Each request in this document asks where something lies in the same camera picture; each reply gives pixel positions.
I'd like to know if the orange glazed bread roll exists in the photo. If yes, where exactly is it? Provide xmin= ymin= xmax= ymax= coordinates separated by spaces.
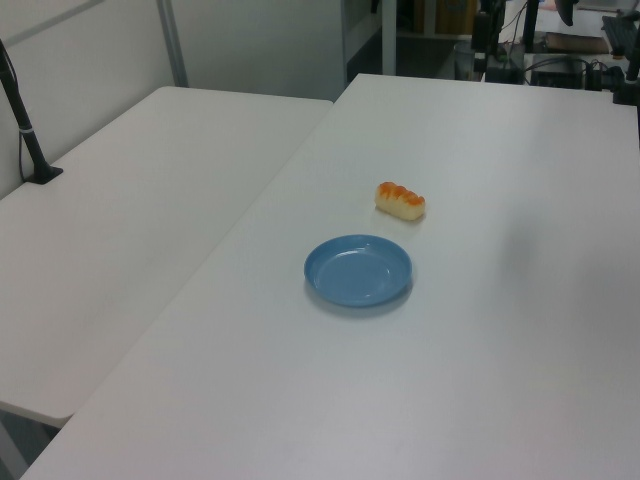
xmin=374 ymin=181 xmax=428 ymax=224

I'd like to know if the blue round plate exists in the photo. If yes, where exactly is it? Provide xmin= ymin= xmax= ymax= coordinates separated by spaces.
xmin=303 ymin=233 xmax=414 ymax=308

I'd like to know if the white side table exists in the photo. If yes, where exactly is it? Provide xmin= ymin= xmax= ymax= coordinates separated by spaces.
xmin=0 ymin=85 xmax=335 ymax=429

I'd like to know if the white desk leg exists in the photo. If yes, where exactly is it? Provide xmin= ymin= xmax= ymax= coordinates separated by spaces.
xmin=381 ymin=0 xmax=399 ymax=77

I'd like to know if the black monitor stand pole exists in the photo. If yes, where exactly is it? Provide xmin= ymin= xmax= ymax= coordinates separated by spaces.
xmin=469 ymin=0 xmax=507 ymax=82

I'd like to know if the black computer box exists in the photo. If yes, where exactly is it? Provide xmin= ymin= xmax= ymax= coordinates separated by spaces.
xmin=530 ymin=53 xmax=589 ymax=89

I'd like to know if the brown cardboard box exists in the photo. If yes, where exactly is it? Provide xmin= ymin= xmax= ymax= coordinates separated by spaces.
xmin=544 ymin=31 xmax=609 ymax=54

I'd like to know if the black clamp stand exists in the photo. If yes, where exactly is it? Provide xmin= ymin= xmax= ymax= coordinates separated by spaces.
xmin=611 ymin=47 xmax=640 ymax=107

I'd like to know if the black keyboard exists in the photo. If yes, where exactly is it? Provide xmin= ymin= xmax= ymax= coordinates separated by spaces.
xmin=601 ymin=14 xmax=640 ymax=59

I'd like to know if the grey metal partition post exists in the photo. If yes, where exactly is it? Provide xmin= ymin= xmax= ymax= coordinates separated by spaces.
xmin=156 ymin=0 xmax=190 ymax=89

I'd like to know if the black camera stand pole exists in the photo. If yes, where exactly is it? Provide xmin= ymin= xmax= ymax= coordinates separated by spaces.
xmin=0 ymin=38 xmax=65 ymax=185

